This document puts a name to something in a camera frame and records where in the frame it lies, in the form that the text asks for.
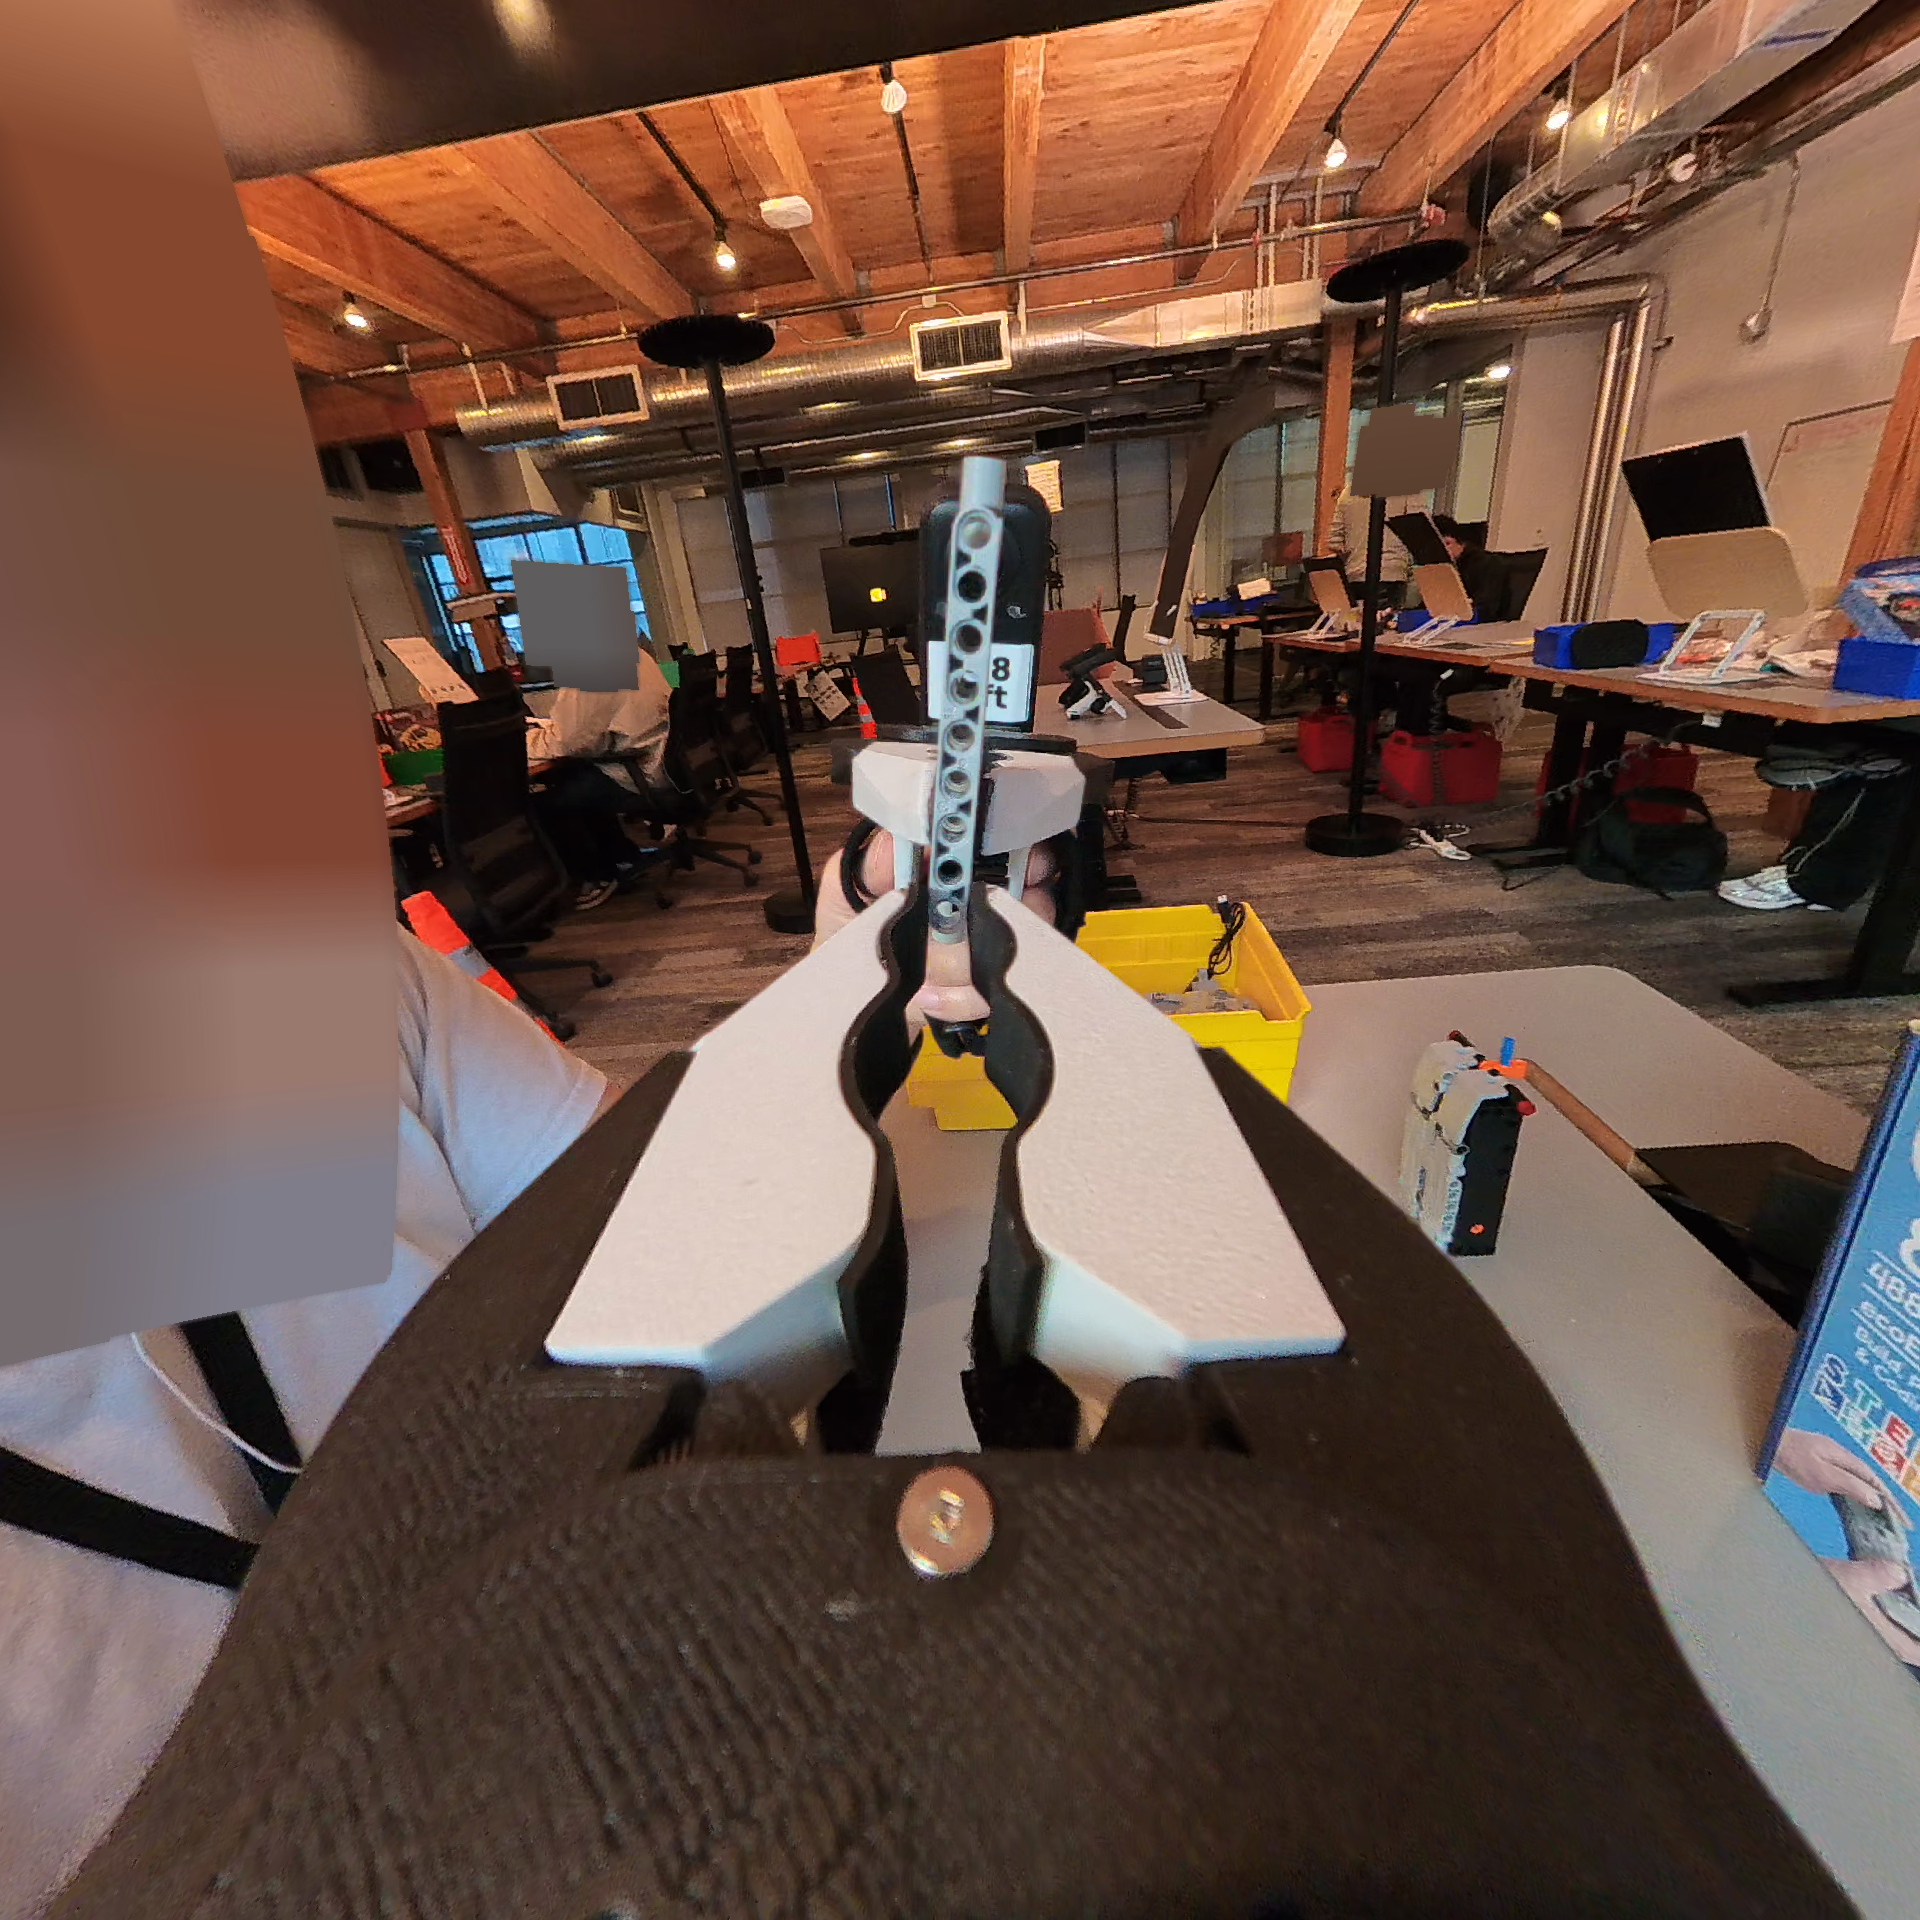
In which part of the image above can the person's torso white shirt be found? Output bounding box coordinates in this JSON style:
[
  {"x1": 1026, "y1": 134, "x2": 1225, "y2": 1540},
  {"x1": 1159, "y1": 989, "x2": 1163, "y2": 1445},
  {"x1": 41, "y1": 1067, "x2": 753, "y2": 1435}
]
[{"x1": 0, "y1": 928, "x2": 629, "y2": 1907}]

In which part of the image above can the black office chair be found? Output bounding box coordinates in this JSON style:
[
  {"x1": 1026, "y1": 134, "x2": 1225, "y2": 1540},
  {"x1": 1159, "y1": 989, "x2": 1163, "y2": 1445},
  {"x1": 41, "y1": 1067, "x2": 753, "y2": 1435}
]
[{"x1": 432, "y1": 696, "x2": 616, "y2": 1041}]

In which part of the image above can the yellow plastic bin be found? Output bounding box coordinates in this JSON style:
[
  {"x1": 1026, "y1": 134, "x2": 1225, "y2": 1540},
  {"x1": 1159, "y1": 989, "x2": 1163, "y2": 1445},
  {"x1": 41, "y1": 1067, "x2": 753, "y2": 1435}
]
[{"x1": 904, "y1": 900, "x2": 1309, "y2": 1132}]

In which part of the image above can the long wooden desk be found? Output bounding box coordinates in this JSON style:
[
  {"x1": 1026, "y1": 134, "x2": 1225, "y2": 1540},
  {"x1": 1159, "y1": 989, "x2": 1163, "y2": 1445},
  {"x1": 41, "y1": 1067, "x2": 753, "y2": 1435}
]
[{"x1": 1268, "y1": 619, "x2": 1920, "y2": 1008}]

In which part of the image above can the black body strap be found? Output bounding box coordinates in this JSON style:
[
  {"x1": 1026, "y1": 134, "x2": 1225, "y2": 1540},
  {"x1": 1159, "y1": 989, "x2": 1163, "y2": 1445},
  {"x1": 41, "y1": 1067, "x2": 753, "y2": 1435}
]
[{"x1": 0, "y1": 1313, "x2": 302, "y2": 1594}]

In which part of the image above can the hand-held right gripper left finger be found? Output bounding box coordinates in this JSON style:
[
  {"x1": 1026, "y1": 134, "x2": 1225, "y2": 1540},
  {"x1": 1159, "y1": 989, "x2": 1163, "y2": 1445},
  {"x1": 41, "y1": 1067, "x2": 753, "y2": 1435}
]
[{"x1": 545, "y1": 883, "x2": 919, "y2": 1454}]

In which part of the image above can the grey black robot module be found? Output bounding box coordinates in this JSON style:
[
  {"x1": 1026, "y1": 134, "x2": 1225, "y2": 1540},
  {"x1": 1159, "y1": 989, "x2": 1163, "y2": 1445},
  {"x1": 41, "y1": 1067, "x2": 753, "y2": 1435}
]
[{"x1": 1398, "y1": 1031, "x2": 1536, "y2": 1257}]

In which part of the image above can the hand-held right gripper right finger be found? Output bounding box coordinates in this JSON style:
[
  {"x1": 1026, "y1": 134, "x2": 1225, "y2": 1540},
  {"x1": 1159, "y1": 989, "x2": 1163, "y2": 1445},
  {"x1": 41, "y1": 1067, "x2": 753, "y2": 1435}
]
[{"x1": 977, "y1": 883, "x2": 1349, "y2": 1454}]

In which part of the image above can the grey office desk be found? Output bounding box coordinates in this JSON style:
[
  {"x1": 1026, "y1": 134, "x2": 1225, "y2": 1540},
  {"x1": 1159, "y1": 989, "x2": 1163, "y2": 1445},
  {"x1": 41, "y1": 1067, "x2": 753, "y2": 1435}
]
[{"x1": 1033, "y1": 673, "x2": 1271, "y2": 844}]

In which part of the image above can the blue plastic bin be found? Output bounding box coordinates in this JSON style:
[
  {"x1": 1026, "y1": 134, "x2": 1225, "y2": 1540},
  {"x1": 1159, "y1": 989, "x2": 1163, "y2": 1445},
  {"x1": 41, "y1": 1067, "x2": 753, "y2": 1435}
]
[{"x1": 1532, "y1": 617, "x2": 1686, "y2": 670}]

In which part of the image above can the black computer monitor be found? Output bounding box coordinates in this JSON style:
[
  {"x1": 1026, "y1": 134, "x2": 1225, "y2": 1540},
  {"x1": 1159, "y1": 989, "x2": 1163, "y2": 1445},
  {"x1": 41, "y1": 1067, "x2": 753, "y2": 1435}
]
[{"x1": 820, "y1": 535, "x2": 925, "y2": 641}]

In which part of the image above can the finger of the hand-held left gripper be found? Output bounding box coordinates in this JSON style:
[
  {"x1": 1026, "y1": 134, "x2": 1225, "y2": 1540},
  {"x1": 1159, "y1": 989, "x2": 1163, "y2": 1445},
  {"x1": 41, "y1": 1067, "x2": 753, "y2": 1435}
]
[
  {"x1": 853, "y1": 747, "x2": 941, "y2": 892},
  {"x1": 984, "y1": 751, "x2": 1091, "y2": 899}
]

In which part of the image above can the blue robot kit box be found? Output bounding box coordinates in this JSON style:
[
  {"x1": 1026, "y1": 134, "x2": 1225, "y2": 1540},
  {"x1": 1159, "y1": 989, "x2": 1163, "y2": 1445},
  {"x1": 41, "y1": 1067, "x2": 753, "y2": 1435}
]
[{"x1": 1755, "y1": 1027, "x2": 1920, "y2": 1667}]

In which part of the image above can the person's left hand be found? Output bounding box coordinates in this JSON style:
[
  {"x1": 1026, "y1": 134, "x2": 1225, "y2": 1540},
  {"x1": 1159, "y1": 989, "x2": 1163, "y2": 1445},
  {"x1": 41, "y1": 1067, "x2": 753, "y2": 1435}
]
[{"x1": 809, "y1": 862, "x2": 997, "y2": 1039}]

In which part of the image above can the silver air duct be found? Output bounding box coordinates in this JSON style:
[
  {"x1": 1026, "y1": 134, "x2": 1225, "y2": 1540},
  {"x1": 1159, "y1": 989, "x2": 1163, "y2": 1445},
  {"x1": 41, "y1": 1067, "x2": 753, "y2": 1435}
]
[{"x1": 455, "y1": 290, "x2": 1327, "y2": 455}]

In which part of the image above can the black floor lamp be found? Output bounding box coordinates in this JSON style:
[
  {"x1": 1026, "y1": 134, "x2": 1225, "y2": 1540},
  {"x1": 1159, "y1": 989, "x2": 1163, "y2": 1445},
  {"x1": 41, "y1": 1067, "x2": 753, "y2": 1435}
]
[
  {"x1": 636, "y1": 314, "x2": 821, "y2": 938},
  {"x1": 1302, "y1": 239, "x2": 1474, "y2": 860}
]

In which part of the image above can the thin white cable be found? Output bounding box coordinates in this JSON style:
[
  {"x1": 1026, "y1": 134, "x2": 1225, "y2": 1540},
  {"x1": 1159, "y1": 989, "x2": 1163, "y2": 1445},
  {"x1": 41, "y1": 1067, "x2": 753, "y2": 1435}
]
[{"x1": 129, "y1": 1332, "x2": 302, "y2": 1474}]

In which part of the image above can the black duffel bag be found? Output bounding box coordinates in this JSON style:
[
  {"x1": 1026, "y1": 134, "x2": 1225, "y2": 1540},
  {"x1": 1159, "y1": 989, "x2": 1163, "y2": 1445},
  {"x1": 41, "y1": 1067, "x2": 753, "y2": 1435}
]
[{"x1": 1571, "y1": 786, "x2": 1729, "y2": 899}]

